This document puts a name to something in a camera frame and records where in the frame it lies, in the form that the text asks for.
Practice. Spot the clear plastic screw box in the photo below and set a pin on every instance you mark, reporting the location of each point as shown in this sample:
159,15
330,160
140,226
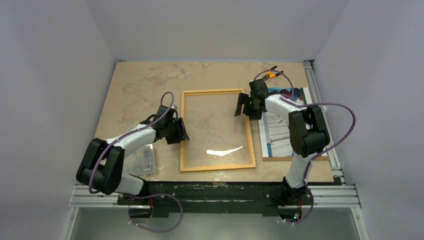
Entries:
141,162

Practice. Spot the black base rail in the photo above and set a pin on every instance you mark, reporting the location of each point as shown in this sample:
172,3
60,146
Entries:
266,198

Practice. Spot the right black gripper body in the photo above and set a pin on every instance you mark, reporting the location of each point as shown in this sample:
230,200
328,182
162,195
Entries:
246,106

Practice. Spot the orange black pliers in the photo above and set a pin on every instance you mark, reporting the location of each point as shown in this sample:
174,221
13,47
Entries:
271,73

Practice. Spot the orange wooden picture frame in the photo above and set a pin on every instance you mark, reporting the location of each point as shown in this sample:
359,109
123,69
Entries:
183,145

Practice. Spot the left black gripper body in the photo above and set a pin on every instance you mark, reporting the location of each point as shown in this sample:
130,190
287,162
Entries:
172,133

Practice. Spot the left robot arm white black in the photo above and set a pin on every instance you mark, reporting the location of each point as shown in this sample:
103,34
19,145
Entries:
102,166

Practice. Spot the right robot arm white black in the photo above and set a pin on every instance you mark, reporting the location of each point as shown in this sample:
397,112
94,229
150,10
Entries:
308,132

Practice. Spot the clear acrylic glass sheet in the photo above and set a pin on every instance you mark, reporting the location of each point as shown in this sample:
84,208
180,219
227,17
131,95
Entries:
219,140

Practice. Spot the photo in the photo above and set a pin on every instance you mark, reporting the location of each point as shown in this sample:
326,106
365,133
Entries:
274,131

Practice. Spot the aluminium extrusion rail front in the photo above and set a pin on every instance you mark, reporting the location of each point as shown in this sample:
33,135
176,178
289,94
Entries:
324,196

